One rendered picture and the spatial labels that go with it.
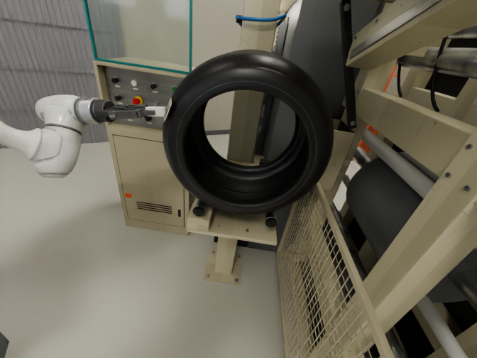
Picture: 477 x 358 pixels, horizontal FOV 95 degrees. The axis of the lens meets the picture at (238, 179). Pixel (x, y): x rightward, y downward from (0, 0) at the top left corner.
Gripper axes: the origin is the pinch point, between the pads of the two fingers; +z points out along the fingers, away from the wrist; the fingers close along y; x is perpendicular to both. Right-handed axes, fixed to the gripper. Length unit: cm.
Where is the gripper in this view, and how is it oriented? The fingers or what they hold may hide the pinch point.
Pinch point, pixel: (156, 111)
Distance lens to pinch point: 82.9
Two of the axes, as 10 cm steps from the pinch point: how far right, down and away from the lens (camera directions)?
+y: 0.8, -5.2, 8.5
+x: 0.1, 8.5, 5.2
